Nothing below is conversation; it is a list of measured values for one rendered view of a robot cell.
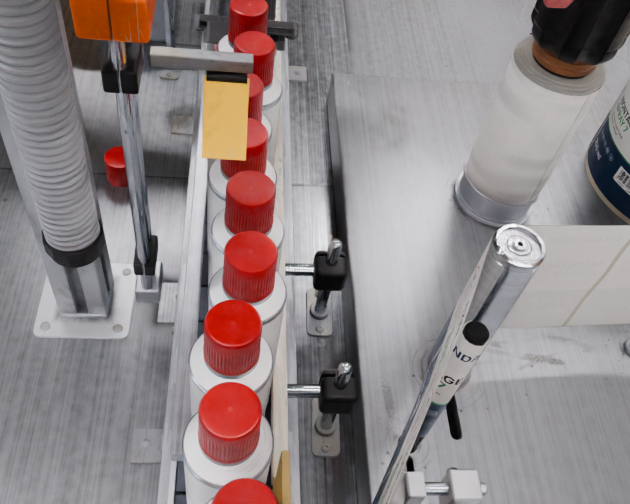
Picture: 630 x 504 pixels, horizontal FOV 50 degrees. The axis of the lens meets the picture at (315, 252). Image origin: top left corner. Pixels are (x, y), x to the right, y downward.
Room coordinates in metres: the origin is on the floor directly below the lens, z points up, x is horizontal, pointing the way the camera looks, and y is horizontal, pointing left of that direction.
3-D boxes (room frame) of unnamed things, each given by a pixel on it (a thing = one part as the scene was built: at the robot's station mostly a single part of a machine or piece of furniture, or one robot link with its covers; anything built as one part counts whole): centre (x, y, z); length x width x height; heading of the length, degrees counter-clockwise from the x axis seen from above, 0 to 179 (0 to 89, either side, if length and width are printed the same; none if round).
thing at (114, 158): (0.50, 0.23, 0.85); 0.03 x 0.03 x 0.03
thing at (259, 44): (0.45, 0.08, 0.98); 0.05 x 0.05 x 0.20
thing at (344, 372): (0.26, -0.03, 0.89); 0.06 x 0.03 x 0.12; 102
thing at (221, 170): (0.35, 0.06, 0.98); 0.05 x 0.05 x 0.20
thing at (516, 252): (0.31, -0.14, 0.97); 0.05 x 0.05 x 0.19
